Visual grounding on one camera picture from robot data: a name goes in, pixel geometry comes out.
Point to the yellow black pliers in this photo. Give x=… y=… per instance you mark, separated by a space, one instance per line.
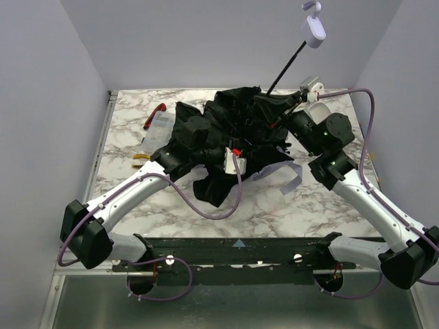
x=144 y=157

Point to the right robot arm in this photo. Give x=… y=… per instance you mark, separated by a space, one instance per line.
x=409 y=249

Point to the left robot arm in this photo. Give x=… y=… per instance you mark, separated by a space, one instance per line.
x=87 y=229

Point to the lavender folding umbrella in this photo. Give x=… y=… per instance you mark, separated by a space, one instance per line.
x=261 y=141

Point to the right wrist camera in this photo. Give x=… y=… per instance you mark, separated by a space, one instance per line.
x=310 y=88

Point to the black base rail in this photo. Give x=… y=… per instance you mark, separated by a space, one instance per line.
x=235 y=261

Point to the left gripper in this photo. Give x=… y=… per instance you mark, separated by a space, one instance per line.
x=215 y=155

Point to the clear plastic screw box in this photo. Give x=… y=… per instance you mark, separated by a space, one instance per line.
x=159 y=133

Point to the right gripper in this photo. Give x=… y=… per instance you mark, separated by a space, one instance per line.
x=295 y=103

